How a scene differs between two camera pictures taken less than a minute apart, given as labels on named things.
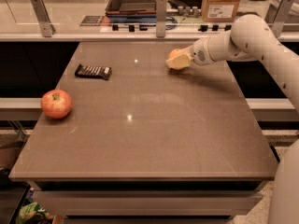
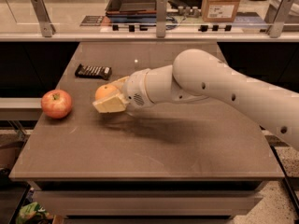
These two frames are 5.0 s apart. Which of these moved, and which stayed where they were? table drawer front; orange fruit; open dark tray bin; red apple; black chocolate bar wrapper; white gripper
Moved: orange fruit; white gripper
Stayed: open dark tray bin; table drawer front; red apple; black chocolate bar wrapper
